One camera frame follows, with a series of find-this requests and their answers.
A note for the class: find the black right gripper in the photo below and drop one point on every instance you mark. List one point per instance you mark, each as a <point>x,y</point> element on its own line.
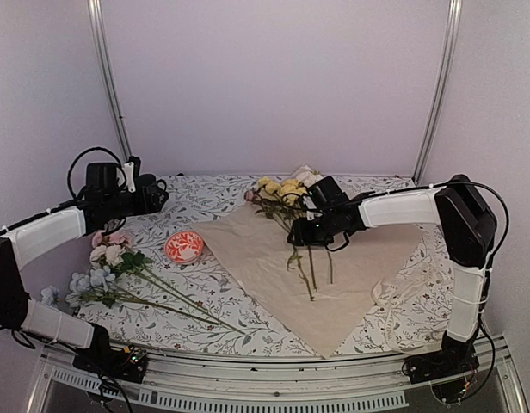
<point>301,236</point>

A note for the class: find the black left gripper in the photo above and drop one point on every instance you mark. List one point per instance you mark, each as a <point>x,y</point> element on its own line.
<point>144,207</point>

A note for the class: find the yellow fake flower stem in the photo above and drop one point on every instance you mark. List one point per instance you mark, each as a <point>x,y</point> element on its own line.
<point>299,185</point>

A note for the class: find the pale pink white flower stem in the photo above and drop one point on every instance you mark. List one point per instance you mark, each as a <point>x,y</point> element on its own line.
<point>119,255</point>

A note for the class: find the beige wrapping paper sheet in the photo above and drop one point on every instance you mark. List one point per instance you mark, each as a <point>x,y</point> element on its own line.
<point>254,251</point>

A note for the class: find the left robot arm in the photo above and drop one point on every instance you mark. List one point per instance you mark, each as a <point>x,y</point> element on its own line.
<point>24,242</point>

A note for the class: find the right arm base board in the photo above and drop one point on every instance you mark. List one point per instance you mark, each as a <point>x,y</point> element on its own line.
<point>441,370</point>

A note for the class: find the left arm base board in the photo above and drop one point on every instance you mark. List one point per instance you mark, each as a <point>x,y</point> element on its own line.
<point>128,364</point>

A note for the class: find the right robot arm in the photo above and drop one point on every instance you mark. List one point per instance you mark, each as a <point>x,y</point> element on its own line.
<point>466,222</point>

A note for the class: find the blue fake flower stem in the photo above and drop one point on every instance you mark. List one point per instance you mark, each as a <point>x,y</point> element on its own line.
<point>86,281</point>

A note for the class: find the red white patterned dish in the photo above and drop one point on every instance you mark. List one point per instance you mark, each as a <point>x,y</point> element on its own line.
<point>184,247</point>

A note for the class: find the white lace ribbon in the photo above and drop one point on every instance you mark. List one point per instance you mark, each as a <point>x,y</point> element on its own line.
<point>417,306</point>

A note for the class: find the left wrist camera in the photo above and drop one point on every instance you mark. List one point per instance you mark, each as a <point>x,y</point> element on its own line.
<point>130,170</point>

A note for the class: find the left aluminium frame post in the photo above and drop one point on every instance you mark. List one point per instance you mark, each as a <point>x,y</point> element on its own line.
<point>98,30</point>

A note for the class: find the aluminium frame post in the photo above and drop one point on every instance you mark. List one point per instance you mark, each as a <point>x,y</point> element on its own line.
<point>434,114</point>
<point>98,30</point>

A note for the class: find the right aluminium frame post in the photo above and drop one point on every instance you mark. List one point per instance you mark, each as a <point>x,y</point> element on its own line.
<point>434,114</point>

